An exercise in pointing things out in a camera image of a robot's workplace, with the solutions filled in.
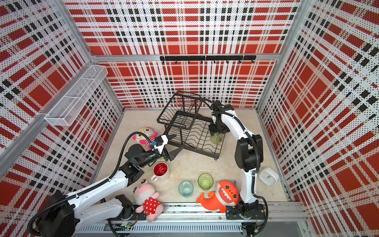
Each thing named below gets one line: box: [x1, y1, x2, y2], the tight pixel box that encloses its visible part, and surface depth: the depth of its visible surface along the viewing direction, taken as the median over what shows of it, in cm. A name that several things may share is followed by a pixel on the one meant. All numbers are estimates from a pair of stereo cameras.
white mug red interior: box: [151, 161, 170, 183], surface depth 84 cm
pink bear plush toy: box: [133, 179, 164, 223], surface depth 74 cm
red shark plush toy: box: [196, 180, 240, 214], surface depth 74 cm
